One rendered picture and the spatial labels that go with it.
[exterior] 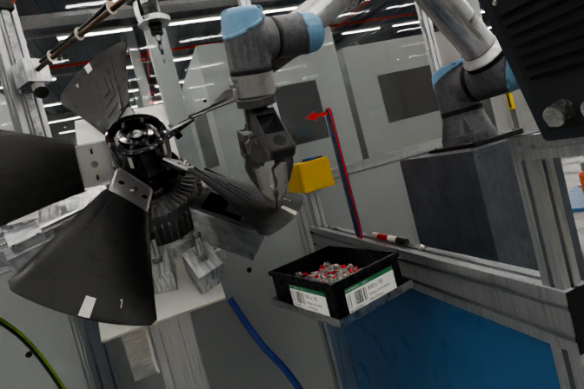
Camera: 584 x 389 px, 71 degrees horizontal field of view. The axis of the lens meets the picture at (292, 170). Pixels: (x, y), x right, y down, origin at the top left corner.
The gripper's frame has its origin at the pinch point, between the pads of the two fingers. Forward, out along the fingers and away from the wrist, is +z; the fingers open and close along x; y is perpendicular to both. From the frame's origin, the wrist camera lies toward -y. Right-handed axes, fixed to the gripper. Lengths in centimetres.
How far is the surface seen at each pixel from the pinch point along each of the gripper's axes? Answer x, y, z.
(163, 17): 10.4, 25.9, -37.0
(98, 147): 29.5, 21.3, -13.6
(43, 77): 45, 76, -28
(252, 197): 3.8, 2.6, -1.2
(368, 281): -9.7, -15.3, 12.7
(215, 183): 9.9, 5.3, -5.0
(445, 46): -339, 346, 11
